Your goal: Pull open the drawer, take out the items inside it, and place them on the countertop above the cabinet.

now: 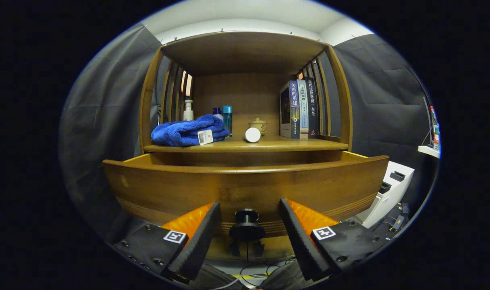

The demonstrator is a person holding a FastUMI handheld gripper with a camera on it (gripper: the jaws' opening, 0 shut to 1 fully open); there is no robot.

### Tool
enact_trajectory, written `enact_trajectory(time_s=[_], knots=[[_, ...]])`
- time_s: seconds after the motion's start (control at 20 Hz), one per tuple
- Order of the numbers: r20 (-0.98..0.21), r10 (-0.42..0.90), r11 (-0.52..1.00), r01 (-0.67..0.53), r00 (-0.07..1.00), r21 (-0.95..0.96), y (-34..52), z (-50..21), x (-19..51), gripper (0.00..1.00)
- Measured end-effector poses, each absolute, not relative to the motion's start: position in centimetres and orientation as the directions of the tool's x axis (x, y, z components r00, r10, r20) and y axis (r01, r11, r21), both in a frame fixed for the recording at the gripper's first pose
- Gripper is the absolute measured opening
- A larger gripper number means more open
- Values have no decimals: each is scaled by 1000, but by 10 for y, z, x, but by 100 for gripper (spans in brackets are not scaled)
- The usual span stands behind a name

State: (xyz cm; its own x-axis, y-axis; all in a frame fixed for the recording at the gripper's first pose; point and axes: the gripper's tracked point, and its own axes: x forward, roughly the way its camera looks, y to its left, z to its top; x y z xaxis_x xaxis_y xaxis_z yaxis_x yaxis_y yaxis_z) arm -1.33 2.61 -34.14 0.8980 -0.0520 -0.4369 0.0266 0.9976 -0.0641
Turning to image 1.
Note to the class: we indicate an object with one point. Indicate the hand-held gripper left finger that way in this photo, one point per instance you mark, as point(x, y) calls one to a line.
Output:
point(198, 245)

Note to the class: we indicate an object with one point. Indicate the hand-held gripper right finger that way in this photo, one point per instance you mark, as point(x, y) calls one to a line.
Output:
point(305, 245)

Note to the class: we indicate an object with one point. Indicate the black drawer knob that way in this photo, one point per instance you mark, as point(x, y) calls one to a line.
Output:
point(247, 230)

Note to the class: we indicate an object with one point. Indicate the wooden drawer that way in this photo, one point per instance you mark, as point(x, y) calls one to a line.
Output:
point(245, 189)

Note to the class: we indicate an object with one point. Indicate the white tube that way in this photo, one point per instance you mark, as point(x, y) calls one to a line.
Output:
point(252, 135)

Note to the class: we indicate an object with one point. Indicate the wooden countertop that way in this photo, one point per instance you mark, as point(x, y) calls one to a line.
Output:
point(269, 144)

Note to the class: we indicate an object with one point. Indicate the wooden cabinet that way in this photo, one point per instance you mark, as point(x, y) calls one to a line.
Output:
point(245, 52)

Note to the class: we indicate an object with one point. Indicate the black power strip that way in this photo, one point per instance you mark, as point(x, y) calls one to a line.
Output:
point(392, 221)

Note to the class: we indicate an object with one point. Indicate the blue towel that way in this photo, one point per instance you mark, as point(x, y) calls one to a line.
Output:
point(180, 133)

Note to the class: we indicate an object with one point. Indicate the teal bottle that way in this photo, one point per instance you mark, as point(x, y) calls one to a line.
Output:
point(227, 119)

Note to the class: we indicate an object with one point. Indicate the beige lidded teacup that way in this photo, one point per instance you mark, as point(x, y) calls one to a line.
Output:
point(259, 123)

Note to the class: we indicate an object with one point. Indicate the white bottle with blue cap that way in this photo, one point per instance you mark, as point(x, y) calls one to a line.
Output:
point(217, 114)

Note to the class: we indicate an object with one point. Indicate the white pump bottle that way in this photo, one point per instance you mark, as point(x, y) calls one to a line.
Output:
point(188, 112)

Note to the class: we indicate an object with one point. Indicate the light blue spine book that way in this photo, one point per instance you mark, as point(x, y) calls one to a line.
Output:
point(304, 106)

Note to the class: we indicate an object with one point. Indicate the black spine book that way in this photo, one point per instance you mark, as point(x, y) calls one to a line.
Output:
point(312, 105)

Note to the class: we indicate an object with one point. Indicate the white shelf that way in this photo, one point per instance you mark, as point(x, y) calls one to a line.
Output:
point(428, 151)

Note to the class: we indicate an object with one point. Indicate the black backdrop cloth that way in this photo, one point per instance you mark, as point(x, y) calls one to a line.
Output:
point(100, 121)

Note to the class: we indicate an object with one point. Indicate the clear plastic bottle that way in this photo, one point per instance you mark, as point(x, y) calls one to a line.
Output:
point(435, 129)

